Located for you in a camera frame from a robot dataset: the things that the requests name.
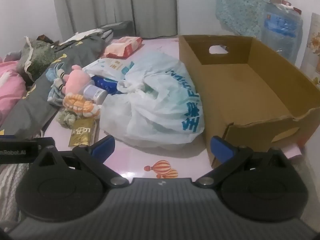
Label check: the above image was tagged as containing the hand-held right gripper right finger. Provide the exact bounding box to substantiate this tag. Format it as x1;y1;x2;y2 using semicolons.
196;135;302;188

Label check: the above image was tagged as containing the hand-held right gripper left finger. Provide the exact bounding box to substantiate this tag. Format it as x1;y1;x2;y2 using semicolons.
28;135;129;188

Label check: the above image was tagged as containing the small clear jar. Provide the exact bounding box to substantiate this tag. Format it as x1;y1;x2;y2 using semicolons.
82;84;108;105

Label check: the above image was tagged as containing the brown cardboard box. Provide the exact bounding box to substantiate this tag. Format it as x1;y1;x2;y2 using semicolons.
179;35;320;169

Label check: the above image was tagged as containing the blue wet wipes pack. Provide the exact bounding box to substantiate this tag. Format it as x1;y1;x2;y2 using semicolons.
91;75;120;95

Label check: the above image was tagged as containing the white plastic bag blue print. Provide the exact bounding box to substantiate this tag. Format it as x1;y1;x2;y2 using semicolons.
100;51;205;148

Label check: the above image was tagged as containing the light blue fuzzy cloth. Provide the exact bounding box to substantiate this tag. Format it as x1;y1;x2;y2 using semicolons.
46;62;67;107

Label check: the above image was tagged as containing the pink plush toy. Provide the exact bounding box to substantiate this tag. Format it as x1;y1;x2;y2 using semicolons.
51;65;93;95

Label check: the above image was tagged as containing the gold foil packet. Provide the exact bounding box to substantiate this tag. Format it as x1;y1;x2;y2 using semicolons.
68;119;97;147

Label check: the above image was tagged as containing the grey striped cloth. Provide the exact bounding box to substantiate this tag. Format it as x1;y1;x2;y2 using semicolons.
0;164;30;233

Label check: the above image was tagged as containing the green knit cloth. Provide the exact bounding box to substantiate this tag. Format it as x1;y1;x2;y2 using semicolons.
56;110;77;129

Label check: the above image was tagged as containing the grey blanket yellow print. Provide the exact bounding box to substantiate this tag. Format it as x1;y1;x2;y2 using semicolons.
0;34;107;135

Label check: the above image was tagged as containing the pink blanket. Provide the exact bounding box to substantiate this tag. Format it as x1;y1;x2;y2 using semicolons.
0;56;27;120

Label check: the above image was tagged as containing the white plastic bag orange print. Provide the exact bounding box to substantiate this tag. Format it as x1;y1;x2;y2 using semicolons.
82;58;135;79

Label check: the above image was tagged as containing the green fuzzy cushion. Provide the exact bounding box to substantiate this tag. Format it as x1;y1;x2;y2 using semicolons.
19;36;59;80

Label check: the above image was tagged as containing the red tissue pack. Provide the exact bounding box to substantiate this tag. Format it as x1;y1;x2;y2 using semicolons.
103;36;143;59

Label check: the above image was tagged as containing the white paper sheet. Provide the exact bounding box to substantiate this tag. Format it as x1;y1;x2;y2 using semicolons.
60;29;104;45

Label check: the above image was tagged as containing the large clear water jug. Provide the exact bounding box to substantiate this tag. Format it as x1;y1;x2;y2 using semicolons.
260;1;304;63

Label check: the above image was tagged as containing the grey curtain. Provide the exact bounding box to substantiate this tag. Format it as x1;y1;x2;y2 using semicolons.
51;0;218;42

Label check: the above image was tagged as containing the teal speckled foam mat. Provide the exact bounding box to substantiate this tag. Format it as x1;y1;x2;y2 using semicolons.
215;0;287;37

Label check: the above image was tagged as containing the floral wall poster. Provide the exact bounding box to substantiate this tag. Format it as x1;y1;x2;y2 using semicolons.
300;12;320;85

